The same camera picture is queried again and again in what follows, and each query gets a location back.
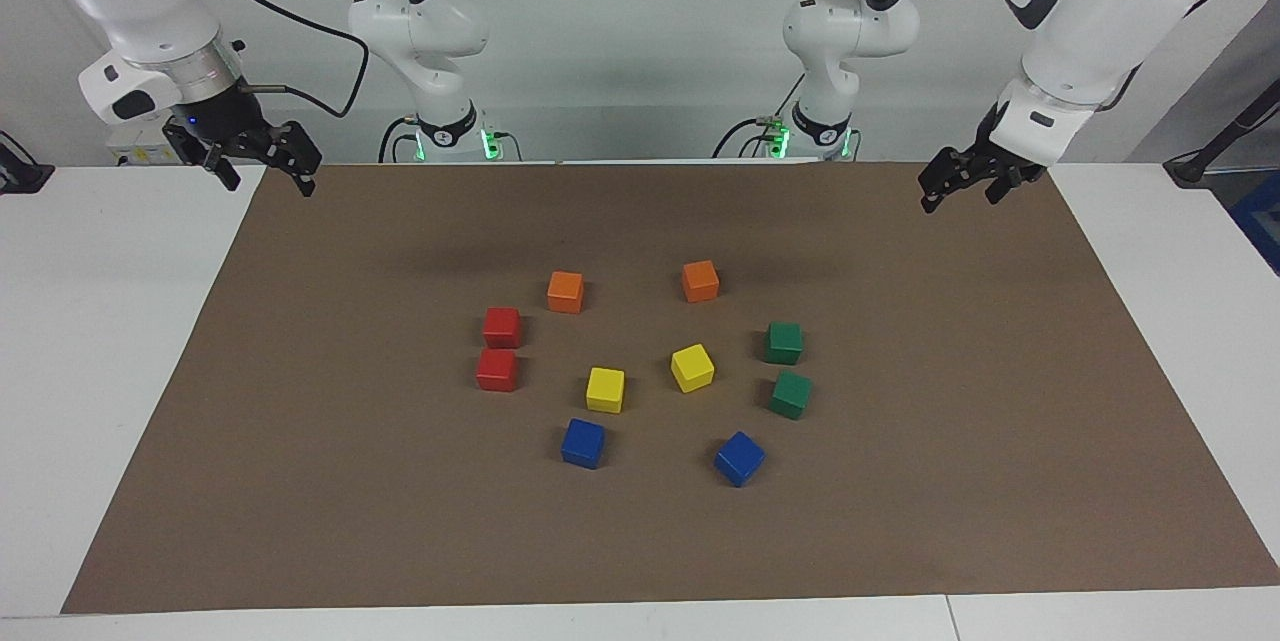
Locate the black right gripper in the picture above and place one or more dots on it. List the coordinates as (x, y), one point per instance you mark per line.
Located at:
(220, 126)

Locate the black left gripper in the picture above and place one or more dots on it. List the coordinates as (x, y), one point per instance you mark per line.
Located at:
(990, 136)

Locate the green wooden cube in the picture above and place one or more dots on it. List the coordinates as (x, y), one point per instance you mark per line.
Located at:
(790, 394)
(784, 342)

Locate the red wooden cube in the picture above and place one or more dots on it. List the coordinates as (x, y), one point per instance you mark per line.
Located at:
(502, 327)
(497, 370)

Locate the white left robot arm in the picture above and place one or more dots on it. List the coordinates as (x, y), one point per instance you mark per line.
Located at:
(1085, 31)

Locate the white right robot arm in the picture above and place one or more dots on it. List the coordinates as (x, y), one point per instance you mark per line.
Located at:
(130, 1)

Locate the white box yellow label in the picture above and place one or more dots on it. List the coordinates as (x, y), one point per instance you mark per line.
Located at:
(140, 153)

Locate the black angled stand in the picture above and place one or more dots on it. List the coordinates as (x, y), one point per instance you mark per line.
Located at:
(1190, 171)

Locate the black stand foot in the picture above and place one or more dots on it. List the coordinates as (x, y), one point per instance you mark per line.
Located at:
(20, 176)

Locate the blue bin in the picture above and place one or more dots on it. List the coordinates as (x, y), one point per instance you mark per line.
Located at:
(1262, 221)

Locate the orange wooden cube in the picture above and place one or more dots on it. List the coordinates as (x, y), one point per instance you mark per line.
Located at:
(700, 281)
(565, 291)

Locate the yellow wooden cube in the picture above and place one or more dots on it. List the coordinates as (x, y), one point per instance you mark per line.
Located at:
(692, 367)
(605, 389)

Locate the blue wooden cube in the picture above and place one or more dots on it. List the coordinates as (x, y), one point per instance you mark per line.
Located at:
(583, 442)
(739, 458)

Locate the brown table mat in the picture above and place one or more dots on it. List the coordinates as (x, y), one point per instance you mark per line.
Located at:
(400, 521)

